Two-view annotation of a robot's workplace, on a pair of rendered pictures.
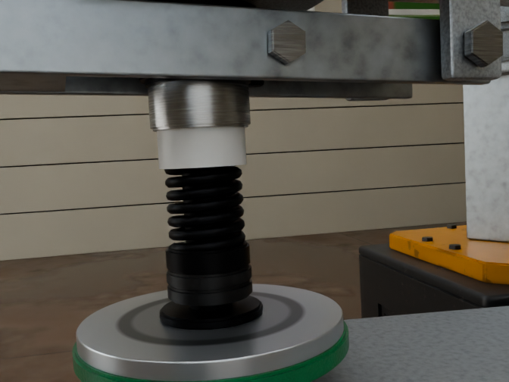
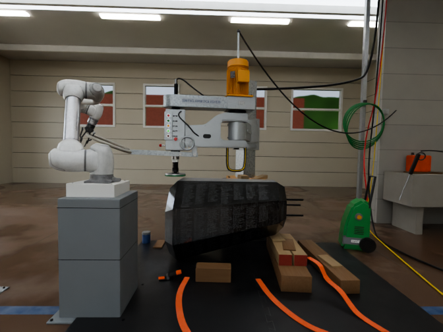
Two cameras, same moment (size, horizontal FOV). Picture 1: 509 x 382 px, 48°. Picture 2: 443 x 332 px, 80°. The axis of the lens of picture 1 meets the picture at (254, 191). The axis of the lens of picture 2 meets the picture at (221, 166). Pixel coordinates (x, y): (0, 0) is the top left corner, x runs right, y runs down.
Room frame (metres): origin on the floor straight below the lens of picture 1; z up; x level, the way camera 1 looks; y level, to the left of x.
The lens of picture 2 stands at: (-2.20, -0.95, 1.11)
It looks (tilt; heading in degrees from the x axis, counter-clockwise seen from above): 3 degrees down; 10
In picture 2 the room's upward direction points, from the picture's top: 1 degrees clockwise
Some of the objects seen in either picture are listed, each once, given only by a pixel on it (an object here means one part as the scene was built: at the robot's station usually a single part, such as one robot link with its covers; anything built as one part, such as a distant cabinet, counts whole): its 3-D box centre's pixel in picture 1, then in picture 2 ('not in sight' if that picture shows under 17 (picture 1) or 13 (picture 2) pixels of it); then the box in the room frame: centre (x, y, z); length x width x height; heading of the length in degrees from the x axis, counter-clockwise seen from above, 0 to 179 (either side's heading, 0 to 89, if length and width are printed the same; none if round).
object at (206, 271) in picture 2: not in sight; (213, 272); (-0.03, -0.50, 0.07); 0.30 x 0.12 x 0.12; 99
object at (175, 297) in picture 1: (210, 288); not in sight; (0.46, 0.04, 0.90); 0.07 x 0.07 x 0.01
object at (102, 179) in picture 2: not in sight; (104, 178); (-0.52, 0.21, 0.91); 0.22 x 0.18 x 0.06; 106
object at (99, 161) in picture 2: not in sight; (100, 159); (-0.52, 0.24, 1.05); 0.18 x 0.16 x 0.22; 126
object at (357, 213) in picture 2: not in sight; (356, 211); (1.14, -1.99, 0.43); 0.35 x 0.35 x 0.87; 86
